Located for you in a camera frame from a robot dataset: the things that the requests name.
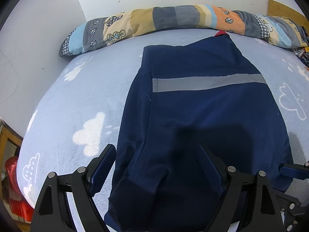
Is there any light blue cloud bedsheet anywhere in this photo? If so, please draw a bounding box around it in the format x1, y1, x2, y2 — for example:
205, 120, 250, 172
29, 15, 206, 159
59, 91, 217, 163
17, 29, 308, 231

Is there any long patchwork body pillow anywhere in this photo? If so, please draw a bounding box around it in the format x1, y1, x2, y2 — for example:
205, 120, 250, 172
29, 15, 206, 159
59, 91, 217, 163
59, 5, 308, 57

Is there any navy blue work jacket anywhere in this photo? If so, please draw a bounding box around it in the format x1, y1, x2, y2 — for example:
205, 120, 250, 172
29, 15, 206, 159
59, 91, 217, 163
104, 34, 293, 231

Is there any wooden bed headboard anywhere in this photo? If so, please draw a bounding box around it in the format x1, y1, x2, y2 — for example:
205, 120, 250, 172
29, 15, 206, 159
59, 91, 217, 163
267, 0, 308, 30

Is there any dark patterned crumpled cloth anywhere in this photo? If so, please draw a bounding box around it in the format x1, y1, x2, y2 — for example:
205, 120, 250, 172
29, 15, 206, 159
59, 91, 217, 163
291, 25, 309, 68

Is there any red plastic bag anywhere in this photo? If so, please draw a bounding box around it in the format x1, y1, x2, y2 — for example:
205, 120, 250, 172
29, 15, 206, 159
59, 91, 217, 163
5, 156, 34, 222

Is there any wooden bedside frame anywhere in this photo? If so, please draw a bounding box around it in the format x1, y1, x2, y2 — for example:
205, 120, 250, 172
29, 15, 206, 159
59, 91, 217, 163
0, 125, 24, 199

